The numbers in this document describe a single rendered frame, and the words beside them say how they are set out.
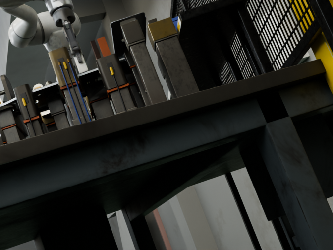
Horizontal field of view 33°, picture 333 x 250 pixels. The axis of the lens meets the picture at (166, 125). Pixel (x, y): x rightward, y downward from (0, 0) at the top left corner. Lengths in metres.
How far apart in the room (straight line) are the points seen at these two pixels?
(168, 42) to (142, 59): 0.29
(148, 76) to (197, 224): 5.67
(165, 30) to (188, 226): 5.40
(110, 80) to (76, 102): 0.12
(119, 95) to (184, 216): 5.45
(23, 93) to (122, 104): 0.30
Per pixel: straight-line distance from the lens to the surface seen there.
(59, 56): 1.71
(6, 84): 2.14
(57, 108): 1.90
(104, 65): 1.71
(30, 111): 1.73
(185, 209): 7.10
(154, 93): 1.50
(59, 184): 1.24
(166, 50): 1.79
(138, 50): 1.54
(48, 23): 2.58
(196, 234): 7.09
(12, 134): 1.88
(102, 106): 1.90
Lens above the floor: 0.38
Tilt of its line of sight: 12 degrees up
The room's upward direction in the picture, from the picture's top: 21 degrees counter-clockwise
